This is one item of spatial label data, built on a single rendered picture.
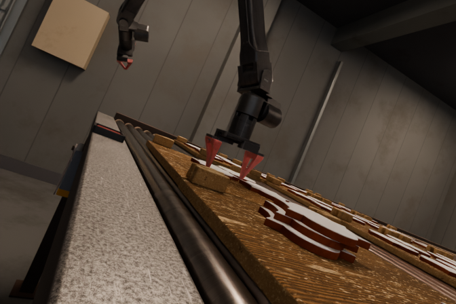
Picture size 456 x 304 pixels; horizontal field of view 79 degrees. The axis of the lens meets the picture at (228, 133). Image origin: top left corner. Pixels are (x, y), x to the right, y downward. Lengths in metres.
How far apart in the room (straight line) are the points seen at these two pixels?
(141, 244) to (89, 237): 0.04
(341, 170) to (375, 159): 0.61
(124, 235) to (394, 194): 4.86
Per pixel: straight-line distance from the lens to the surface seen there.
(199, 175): 0.42
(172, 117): 3.14
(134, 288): 0.18
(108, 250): 0.21
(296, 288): 0.22
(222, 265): 0.24
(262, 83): 0.68
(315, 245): 0.34
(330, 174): 4.11
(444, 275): 0.86
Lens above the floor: 1.00
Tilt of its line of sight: 3 degrees up
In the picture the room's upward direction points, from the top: 23 degrees clockwise
